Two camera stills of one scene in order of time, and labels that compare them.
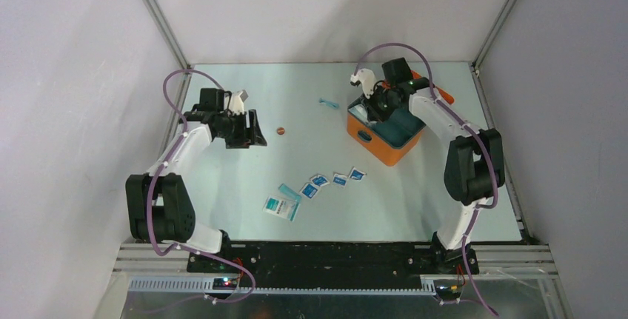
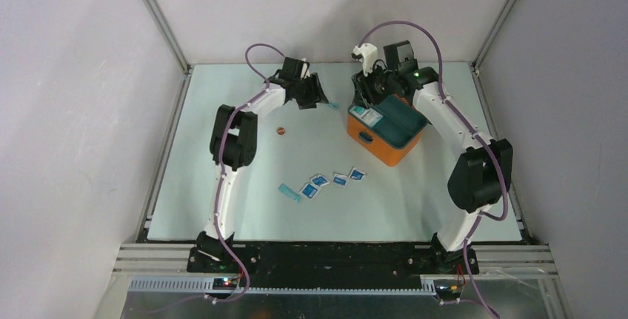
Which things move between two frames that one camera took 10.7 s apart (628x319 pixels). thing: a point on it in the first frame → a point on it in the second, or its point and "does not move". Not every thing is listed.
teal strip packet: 289,192 does not move
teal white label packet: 285,208 → 366,115
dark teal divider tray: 399,129 does not move
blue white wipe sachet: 340,179 does not move
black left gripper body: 235,131 → 307,91
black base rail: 330,263 does not move
